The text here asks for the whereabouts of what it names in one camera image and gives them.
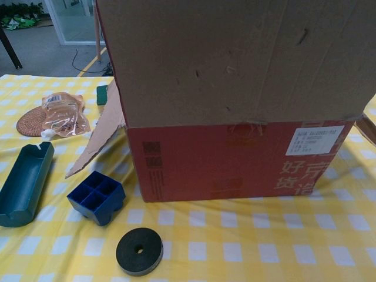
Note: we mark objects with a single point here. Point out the round woven rattan coaster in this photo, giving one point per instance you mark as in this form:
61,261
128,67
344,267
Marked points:
29,123

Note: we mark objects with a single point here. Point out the green plants and bags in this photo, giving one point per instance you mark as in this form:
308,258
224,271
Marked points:
17,17

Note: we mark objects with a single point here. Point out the black slanted table leg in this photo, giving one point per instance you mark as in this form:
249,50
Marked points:
11,53

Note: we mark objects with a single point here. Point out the teal plastic trough tray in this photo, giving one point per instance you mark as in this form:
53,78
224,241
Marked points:
20,188

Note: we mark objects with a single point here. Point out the yellow white checkered tablecloth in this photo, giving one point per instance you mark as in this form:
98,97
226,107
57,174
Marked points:
235,249

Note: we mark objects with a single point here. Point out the green yellow scrub sponge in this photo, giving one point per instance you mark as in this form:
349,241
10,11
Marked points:
102,94

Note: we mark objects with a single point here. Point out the black foam disc with hole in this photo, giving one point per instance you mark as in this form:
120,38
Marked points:
126,252

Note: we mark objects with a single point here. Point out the blue four-compartment holder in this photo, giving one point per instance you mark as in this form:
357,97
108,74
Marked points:
100,202

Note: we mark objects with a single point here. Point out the clear plastic spout pouch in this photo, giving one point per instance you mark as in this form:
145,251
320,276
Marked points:
64,117

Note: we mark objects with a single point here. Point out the red cardboard shipping box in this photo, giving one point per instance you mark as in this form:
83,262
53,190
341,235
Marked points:
205,161

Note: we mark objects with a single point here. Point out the white framed glass partition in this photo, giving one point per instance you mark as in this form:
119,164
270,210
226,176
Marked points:
55,23

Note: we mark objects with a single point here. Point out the slanted wooden pole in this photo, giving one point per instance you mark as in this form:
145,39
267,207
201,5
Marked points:
97,29

